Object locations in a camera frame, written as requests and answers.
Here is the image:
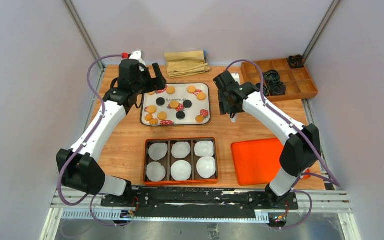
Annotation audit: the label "black sandwich cookie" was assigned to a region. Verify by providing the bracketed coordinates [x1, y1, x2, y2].
[182, 100, 193, 109]
[175, 111, 186, 120]
[155, 97, 166, 106]

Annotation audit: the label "orange compartment cookie box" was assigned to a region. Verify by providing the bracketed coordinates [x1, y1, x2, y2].
[142, 137, 219, 187]

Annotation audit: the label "metal tweezers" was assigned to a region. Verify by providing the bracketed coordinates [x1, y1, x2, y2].
[229, 112, 237, 123]

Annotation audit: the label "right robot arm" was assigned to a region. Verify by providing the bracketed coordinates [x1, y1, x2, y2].
[213, 71, 321, 209]

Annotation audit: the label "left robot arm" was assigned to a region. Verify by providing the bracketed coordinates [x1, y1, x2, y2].
[56, 59, 167, 207]

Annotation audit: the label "folded beige cloth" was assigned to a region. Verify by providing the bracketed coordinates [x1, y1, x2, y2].
[164, 50, 210, 79]

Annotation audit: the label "strawberry print white tray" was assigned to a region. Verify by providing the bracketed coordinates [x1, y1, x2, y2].
[140, 82, 211, 127]

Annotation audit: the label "flower shaped butter cookie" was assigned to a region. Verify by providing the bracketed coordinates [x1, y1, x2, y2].
[149, 118, 159, 125]
[145, 114, 154, 122]

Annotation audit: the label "wooden compartment organizer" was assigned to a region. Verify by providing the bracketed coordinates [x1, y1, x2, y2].
[255, 58, 319, 102]

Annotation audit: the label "white paper cupcake liner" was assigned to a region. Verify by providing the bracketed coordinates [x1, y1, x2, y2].
[146, 161, 167, 182]
[171, 141, 191, 159]
[170, 160, 192, 181]
[148, 143, 168, 161]
[196, 156, 216, 179]
[194, 140, 215, 157]

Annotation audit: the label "orange box lid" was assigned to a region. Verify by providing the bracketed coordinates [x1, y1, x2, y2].
[230, 137, 312, 187]

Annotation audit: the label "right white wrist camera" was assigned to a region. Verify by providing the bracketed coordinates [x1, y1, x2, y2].
[231, 73, 241, 85]

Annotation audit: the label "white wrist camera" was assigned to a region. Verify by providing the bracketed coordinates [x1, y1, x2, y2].
[129, 50, 146, 65]
[231, 73, 241, 85]

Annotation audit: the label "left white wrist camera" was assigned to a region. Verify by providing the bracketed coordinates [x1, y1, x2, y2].
[129, 50, 146, 65]

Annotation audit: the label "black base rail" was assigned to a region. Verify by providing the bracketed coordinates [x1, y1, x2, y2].
[100, 187, 299, 220]

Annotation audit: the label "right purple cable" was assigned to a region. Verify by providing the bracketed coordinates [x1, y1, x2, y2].
[225, 59, 342, 231]

